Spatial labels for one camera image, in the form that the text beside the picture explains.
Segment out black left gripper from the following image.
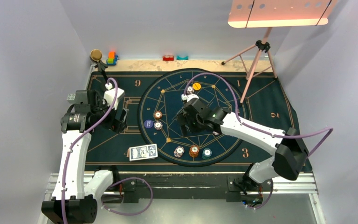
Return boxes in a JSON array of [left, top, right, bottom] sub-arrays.
[[91, 95, 127, 133]]

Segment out yellow big blind button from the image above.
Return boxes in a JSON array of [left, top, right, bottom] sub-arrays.
[[192, 83, 202, 91]]

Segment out orange chip stack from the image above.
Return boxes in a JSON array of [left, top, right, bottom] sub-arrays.
[[189, 145, 200, 158]]

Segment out orange poker chip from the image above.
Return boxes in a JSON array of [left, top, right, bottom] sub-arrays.
[[153, 111, 163, 120]]

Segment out pink white chip stack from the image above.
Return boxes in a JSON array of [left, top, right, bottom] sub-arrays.
[[173, 146, 185, 158]]

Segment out teal chip stack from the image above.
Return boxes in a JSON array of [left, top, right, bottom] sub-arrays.
[[202, 148, 212, 160]]

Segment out purple small blind button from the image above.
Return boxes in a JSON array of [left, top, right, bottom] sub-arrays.
[[143, 119, 154, 128]]

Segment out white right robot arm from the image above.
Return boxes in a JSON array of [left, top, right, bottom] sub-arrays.
[[176, 98, 309, 190]]

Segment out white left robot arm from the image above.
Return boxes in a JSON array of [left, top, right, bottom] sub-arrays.
[[41, 88, 128, 224]]

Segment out round blue poker mat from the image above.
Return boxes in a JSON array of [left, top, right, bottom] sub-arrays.
[[138, 69, 250, 167]]

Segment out rectangular dark green poker mat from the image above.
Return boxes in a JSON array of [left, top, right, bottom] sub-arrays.
[[83, 71, 313, 173]]

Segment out grey lego brick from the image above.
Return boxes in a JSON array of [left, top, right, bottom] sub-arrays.
[[67, 93, 76, 104]]

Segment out blue playing card deck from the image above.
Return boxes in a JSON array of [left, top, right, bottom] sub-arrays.
[[129, 144, 158, 161]]

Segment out orange green blue toy blocks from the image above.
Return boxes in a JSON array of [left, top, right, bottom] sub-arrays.
[[106, 51, 118, 66]]

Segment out teal toy block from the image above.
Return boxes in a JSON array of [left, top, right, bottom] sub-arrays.
[[176, 55, 189, 60]]

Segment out red toy block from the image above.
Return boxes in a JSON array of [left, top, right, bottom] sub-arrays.
[[162, 55, 175, 61]]

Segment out round brown knob stand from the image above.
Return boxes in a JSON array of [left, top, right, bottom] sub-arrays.
[[89, 49, 108, 82]]

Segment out pink music stand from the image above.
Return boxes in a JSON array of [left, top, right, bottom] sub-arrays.
[[221, 0, 337, 103]]

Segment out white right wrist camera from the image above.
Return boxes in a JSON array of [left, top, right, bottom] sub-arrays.
[[181, 94, 199, 104]]

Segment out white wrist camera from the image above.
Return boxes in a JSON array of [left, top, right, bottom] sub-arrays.
[[181, 94, 199, 104], [103, 83, 125, 110]]

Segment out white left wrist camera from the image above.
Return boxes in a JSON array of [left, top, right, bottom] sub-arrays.
[[103, 83, 125, 110]]

